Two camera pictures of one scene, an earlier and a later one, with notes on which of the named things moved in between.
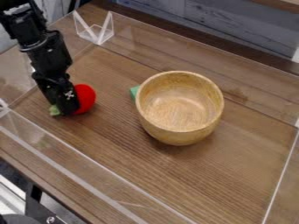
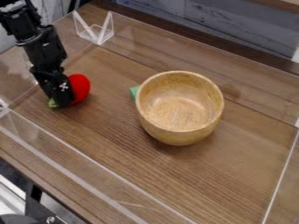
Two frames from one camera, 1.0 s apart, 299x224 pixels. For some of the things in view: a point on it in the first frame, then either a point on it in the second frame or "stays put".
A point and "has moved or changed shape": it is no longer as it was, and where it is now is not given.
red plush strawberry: (88, 97) has moved or changed shape
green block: (134, 91) stays put
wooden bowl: (181, 103) stays put
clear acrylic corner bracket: (98, 34) stays put
